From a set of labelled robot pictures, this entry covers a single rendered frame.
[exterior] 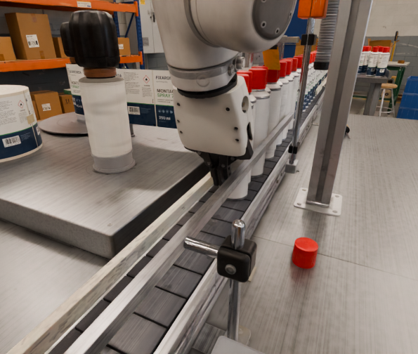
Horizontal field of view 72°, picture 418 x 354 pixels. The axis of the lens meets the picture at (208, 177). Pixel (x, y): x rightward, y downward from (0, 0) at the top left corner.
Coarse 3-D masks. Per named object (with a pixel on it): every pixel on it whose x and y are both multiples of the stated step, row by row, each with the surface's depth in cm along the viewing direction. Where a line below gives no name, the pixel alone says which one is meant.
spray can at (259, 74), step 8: (256, 72) 50; (264, 72) 50; (256, 80) 51; (264, 80) 51; (256, 88) 51; (264, 88) 52; (256, 96) 51; (264, 96) 51; (256, 104) 52; (264, 104) 52; (256, 112) 52; (264, 112) 53; (256, 120) 53; (264, 120) 53; (256, 128) 53; (264, 128) 54; (256, 136) 54; (264, 136) 55; (256, 144) 55; (256, 168) 57; (256, 176) 58
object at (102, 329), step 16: (256, 160) 47; (240, 176) 41; (224, 192) 36; (208, 208) 32; (192, 224) 29; (176, 240) 27; (160, 256) 25; (176, 256) 26; (144, 272) 23; (160, 272) 24; (128, 288) 22; (144, 288) 22; (112, 304) 20; (128, 304) 21; (96, 320) 19; (112, 320) 19; (80, 336) 18; (96, 336) 18; (112, 336) 20; (80, 352) 17; (96, 352) 18
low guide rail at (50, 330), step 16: (208, 176) 51; (192, 192) 45; (176, 208) 41; (160, 224) 38; (144, 240) 35; (128, 256) 32; (112, 272) 30; (80, 288) 28; (96, 288) 28; (64, 304) 26; (80, 304) 27; (48, 320) 25; (64, 320) 25; (32, 336) 23; (48, 336) 24; (16, 352) 22; (32, 352) 23
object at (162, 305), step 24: (288, 144) 77; (264, 168) 63; (216, 216) 45; (240, 216) 45; (168, 240) 40; (216, 240) 40; (144, 264) 36; (192, 264) 36; (120, 288) 32; (168, 288) 32; (192, 288) 32; (96, 312) 29; (144, 312) 29; (168, 312) 29; (72, 336) 27; (120, 336) 27; (144, 336) 27
